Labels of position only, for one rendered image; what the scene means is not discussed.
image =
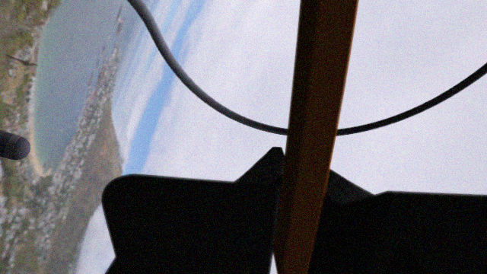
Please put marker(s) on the orange bar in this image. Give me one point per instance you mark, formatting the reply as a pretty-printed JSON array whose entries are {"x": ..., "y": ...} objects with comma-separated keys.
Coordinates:
[{"x": 324, "y": 45}]

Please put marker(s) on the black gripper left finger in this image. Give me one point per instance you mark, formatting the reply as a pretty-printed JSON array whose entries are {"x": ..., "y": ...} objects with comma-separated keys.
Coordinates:
[{"x": 213, "y": 217}]

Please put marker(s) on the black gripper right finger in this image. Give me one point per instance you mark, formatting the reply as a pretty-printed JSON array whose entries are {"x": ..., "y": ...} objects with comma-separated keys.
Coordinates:
[{"x": 358, "y": 232}]

